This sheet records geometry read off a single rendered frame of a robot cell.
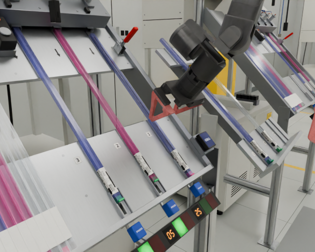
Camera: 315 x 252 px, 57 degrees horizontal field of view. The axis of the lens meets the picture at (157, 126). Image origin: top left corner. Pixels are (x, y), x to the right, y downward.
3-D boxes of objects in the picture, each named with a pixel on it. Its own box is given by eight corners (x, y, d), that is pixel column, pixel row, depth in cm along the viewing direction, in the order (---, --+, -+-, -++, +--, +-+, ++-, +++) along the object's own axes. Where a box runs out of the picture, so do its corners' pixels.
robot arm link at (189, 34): (245, 33, 54) (249, 41, 62) (205, -8, 56) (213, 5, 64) (199, 79, 58) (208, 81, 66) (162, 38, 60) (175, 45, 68)
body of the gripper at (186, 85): (160, 87, 65) (179, 63, 61) (185, 82, 73) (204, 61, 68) (177, 109, 64) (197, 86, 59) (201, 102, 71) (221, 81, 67)
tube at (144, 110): (191, 176, 75) (194, 174, 74) (188, 178, 74) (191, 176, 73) (92, 36, 88) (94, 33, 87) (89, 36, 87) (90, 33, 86)
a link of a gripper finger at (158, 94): (136, 110, 69) (157, 83, 63) (155, 105, 74) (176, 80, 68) (152, 133, 67) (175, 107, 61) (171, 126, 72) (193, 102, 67)
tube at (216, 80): (279, 151, 92) (282, 149, 92) (278, 152, 91) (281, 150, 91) (178, 40, 103) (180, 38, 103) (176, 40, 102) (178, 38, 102)
